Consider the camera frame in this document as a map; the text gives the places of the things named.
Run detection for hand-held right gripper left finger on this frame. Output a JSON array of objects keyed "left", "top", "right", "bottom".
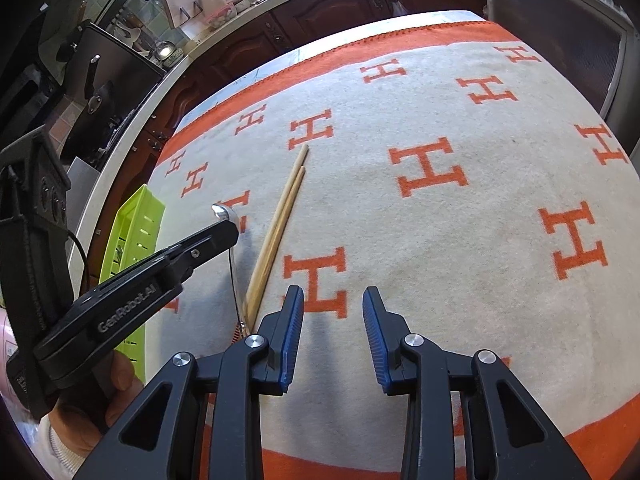
[{"left": 72, "top": 285, "right": 306, "bottom": 480}]

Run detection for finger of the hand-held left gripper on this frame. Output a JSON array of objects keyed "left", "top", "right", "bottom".
[{"left": 150, "top": 217, "right": 241, "bottom": 291}]

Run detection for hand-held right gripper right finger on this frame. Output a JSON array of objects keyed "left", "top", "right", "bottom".
[{"left": 361, "top": 286, "right": 593, "bottom": 480}]

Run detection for small metal spoon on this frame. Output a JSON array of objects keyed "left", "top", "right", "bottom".
[{"left": 211, "top": 202, "right": 248, "bottom": 338}]

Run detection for bamboo chopstick red striped end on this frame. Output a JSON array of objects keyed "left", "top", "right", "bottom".
[
  {"left": 247, "top": 166, "right": 307, "bottom": 318},
  {"left": 244, "top": 143, "right": 310, "bottom": 311}
]

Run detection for green plastic utensil tray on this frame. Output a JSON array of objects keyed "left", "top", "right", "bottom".
[{"left": 97, "top": 184, "right": 167, "bottom": 385}]

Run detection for person's left forearm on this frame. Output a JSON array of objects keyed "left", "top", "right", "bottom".
[{"left": 35, "top": 415, "right": 101, "bottom": 480}]

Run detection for person's left hand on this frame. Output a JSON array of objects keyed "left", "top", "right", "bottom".
[{"left": 47, "top": 350, "right": 146, "bottom": 451}]

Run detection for pink appliance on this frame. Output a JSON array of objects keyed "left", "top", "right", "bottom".
[{"left": 0, "top": 310, "right": 16, "bottom": 401}]

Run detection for orange and cream printed blanket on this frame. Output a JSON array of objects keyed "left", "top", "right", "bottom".
[{"left": 145, "top": 20, "right": 640, "bottom": 480}]

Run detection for stainless steel panel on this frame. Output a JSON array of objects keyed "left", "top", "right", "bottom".
[{"left": 65, "top": 156, "right": 106, "bottom": 231}]

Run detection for black wok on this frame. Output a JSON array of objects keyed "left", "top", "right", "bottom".
[{"left": 60, "top": 85, "right": 131, "bottom": 161}]

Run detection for small steel kettle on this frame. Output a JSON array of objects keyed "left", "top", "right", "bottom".
[{"left": 150, "top": 40, "right": 183, "bottom": 66}]

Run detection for white kitchen countertop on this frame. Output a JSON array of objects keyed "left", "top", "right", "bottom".
[{"left": 67, "top": 0, "right": 481, "bottom": 281}]

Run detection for bowl of food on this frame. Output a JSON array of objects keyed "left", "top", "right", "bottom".
[{"left": 206, "top": 0, "right": 238, "bottom": 28}]

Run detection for black range hood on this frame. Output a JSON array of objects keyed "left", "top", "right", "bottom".
[{"left": 0, "top": 5, "right": 66, "bottom": 151}]

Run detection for cutting board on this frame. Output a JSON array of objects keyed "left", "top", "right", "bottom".
[{"left": 159, "top": 0, "right": 211, "bottom": 28}]

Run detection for brown wooden kitchen cabinets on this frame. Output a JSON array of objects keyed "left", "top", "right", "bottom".
[{"left": 145, "top": 0, "right": 488, "bottom": 161}]

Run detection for grey cabinet with glass door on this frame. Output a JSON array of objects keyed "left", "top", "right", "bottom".
[{"left": 480, "top": 0, "right": 640, "bottom": 121}]

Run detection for black cable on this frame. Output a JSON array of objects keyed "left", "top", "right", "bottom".
[{"left": 65, "top": 227, "right": 93, "bottom": 291}]

